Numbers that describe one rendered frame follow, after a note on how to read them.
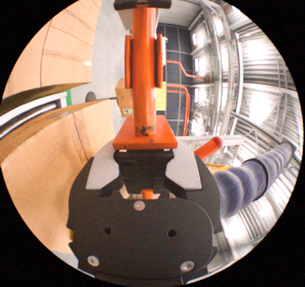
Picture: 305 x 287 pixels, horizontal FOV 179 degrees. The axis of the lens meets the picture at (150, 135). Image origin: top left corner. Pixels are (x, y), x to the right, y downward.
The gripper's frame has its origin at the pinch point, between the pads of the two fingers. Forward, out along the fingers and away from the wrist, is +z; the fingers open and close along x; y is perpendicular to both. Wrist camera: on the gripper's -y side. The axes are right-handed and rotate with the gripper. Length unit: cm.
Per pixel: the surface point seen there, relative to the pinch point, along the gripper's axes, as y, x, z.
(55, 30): -56, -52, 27
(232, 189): 17.9, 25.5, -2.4
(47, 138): -2.6, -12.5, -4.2
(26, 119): -6, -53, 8
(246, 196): 20.9, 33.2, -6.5
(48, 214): 4.5, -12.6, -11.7
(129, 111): 31, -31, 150
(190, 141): 57, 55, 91
